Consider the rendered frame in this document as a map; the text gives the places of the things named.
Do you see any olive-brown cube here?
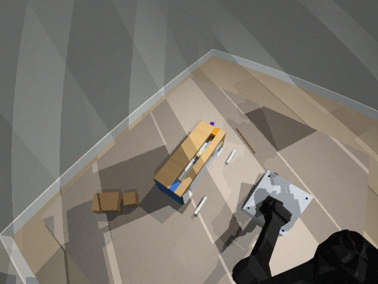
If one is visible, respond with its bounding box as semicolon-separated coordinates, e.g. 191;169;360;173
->
196;151;203;160

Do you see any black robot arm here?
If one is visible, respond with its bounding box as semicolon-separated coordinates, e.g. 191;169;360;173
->
231;196;378;284

